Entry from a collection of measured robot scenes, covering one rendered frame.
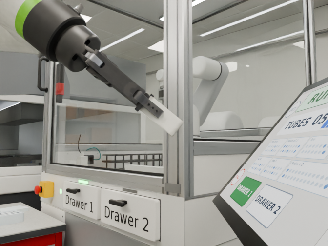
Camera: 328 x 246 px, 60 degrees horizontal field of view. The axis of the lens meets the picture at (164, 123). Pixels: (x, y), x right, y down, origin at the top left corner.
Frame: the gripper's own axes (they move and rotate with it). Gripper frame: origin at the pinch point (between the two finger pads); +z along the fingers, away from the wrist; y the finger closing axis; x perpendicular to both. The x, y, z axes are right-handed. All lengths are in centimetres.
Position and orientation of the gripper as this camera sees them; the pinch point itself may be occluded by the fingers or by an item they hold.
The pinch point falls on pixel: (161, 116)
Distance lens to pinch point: 47.0
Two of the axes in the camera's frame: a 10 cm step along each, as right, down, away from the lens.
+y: 0.4, 0.9, 10.0
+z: 7.7, 6.3, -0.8
